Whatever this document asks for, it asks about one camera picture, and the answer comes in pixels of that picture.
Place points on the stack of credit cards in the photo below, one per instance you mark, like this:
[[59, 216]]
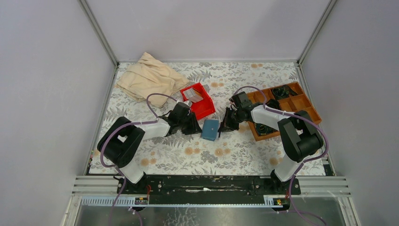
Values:
[[193, 95]]

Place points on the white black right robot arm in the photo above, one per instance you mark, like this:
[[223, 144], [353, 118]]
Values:
[[300, 136]]

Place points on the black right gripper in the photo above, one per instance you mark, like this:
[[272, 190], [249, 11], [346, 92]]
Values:
[[227, 125]]

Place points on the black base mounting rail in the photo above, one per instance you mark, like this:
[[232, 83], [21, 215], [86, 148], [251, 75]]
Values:
[[200, 189]]

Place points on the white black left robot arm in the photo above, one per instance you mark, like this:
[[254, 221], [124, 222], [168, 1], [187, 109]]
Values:
[[122, 140]]

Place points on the blue card holder wallet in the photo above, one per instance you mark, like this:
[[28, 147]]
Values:
[[210, 129]]

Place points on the floral patterned table mat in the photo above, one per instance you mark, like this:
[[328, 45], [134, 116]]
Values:
[[234, 153]]

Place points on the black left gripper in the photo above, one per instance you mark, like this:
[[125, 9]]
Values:
[[195, 127]]

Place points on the wooden compartment tray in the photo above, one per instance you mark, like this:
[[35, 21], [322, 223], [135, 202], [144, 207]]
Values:
[[289, 97]]

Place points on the beige crumpled cloth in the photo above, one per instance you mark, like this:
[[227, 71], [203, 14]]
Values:
[[148, 76]]

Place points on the red plastic bin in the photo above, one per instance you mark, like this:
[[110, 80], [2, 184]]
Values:
[[203, 108]]

